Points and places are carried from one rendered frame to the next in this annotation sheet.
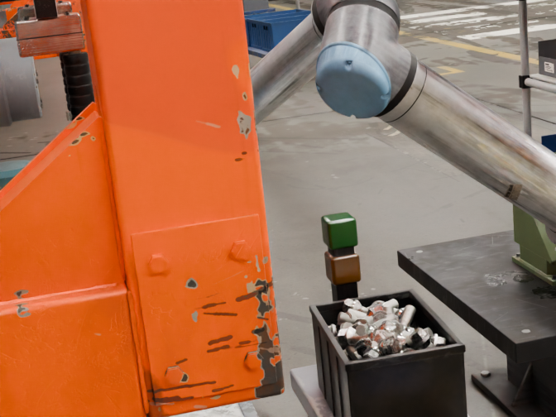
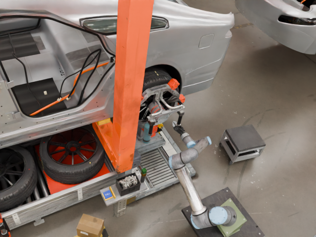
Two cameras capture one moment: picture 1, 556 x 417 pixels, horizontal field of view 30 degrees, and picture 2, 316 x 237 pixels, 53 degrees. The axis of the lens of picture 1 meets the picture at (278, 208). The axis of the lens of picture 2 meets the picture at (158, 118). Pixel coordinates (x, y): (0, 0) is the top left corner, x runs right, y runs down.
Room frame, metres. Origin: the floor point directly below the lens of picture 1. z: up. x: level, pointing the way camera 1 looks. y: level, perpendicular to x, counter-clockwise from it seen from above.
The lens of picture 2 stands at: (0.63, -1.61, 3.16)
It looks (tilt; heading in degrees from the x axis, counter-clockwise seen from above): 47 degrees down; 64
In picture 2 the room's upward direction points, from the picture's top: 11 degrees clockwise
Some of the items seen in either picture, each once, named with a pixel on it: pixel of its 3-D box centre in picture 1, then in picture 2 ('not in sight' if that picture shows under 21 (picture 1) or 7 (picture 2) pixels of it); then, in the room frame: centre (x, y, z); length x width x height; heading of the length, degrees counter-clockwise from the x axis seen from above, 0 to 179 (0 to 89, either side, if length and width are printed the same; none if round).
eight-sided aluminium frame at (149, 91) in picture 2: not in sight; (154, 107); (1.59, 0.53, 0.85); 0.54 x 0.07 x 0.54; 12
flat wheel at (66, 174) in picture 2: not in sight; (73, 152); (0.72, 0.47, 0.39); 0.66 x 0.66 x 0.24
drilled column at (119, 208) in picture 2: not in sight; (120, 202); (1.10, -0.12, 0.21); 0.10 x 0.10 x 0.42; 12
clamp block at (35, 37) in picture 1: (49, 33); (150, 120); (1.47, 0.29, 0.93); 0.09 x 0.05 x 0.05; 102
